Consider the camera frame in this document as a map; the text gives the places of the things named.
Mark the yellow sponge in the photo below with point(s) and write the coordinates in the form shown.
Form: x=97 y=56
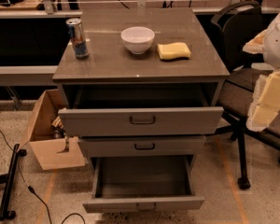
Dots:
x=173 y=51

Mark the grey bottom drawer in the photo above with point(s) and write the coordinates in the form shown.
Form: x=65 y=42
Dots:
x=143 y=184

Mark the grey drawer cabinet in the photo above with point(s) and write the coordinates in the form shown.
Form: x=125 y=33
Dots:
x=111 y=66

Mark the open cardboard box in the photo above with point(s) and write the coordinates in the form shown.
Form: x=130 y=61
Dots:
x=51 y=153

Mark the black office chair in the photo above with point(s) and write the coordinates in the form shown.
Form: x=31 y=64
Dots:
x=232 y=27

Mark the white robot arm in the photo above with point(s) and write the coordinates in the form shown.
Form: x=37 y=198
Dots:
x=271 y=45

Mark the black stand leg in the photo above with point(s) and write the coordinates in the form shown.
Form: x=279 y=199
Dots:
x=8 y=179

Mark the white bowl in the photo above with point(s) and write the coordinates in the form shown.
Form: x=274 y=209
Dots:
x=137 y=39

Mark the grey drawer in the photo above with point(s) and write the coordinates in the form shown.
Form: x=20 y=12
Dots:
x=140 y=112
x=143 y=184
x=141 y=146

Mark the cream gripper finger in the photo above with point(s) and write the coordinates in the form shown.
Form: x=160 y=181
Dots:
x=266 y=102
x=255 y=45

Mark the grey top drawer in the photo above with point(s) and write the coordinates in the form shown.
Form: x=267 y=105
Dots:
x=140 y=112

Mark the silver blue drink can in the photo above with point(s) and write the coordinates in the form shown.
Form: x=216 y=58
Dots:
x=77 y=37

